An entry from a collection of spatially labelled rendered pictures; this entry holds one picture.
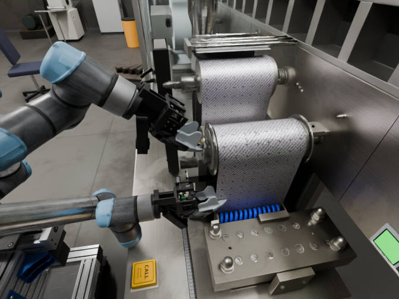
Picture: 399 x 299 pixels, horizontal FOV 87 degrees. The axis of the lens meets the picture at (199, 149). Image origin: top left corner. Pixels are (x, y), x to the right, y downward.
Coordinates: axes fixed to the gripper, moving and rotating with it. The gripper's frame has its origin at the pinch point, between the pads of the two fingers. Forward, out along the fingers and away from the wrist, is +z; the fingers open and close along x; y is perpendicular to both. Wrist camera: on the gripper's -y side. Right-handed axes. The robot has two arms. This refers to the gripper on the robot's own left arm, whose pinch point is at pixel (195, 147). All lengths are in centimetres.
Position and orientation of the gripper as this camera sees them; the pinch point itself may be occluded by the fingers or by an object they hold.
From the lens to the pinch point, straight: 56.0
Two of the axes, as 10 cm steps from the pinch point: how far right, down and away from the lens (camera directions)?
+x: -1.7, -6.4, 7.5
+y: 6.3, -6.5, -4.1
